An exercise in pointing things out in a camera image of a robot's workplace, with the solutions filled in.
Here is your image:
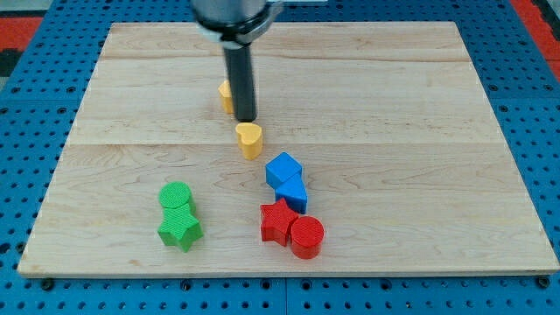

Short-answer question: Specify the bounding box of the green star block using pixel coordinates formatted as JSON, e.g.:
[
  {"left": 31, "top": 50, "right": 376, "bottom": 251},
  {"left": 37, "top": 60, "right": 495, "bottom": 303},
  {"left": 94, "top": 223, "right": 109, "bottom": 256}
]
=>
[{"left": 157, "top": 204, "right": 204, "bottom": 252}]

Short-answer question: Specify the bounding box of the blue cube block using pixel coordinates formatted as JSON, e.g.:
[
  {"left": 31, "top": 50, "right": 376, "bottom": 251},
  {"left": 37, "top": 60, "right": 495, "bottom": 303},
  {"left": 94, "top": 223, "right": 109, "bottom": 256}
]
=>
[{"left": 265, "top": 152, "right": 303, "bottom": 189}]

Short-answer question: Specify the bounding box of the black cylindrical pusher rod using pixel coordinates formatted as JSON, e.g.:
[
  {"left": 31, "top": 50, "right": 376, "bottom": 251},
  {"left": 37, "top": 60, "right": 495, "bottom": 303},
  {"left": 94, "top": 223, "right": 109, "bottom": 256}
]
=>
[{"left": 223, "top": 45, "right": 257, "bottom": 123}]

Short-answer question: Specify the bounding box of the yellow heart block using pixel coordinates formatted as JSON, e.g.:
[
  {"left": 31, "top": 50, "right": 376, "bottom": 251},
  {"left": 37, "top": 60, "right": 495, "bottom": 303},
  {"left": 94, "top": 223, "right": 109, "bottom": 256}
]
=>
[{"left": 235, "top": 122, "right": 263, "bottom": 160}]

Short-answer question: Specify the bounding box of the red star block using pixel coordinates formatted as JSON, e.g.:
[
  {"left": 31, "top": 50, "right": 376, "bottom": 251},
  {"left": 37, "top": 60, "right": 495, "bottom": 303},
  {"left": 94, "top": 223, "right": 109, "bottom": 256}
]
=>
[{"left": 260, "top": 198, "right": 299, "bottom": 247}]

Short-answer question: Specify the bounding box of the blue triangle block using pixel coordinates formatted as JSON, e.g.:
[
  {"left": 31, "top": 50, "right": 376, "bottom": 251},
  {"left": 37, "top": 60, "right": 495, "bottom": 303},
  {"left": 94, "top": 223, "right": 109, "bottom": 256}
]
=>
[{"left": 275, "top": 174, "right": 308, "bottom": 214}]

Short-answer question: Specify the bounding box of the light wooden board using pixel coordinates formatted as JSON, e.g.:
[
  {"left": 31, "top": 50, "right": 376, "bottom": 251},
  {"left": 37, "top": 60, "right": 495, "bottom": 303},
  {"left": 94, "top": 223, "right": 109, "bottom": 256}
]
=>
[{"left": 18, "top": 22, "right": 559, "bottom": 279}]

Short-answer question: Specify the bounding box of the yellow block behind rod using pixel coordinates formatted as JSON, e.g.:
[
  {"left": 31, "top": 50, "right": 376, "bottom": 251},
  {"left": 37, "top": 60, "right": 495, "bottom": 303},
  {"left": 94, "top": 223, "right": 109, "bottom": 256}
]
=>
[{"left": 218, "top": 80, "right": 234, "bottom": 114}]

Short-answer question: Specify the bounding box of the red cylinder block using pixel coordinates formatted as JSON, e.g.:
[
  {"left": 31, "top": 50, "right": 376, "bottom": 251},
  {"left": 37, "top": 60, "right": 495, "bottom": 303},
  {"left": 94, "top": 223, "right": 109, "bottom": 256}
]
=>
[{"left": 290, "top": 216, "right": 325, "bottom": 259}]

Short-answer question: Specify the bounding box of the green cylinder block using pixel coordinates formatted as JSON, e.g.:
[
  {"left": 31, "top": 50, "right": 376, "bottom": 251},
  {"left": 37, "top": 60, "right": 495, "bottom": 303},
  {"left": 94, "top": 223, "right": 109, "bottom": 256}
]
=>
[{"left": 158, "top": 181, "right": 196, "bottom": 214}]

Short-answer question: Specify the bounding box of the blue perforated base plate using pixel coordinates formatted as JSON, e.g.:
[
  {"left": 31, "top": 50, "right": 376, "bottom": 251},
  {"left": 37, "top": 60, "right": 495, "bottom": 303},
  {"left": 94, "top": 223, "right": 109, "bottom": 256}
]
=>
[{"left": 1, "top": 0, "right": 559, "bottom": 314}]

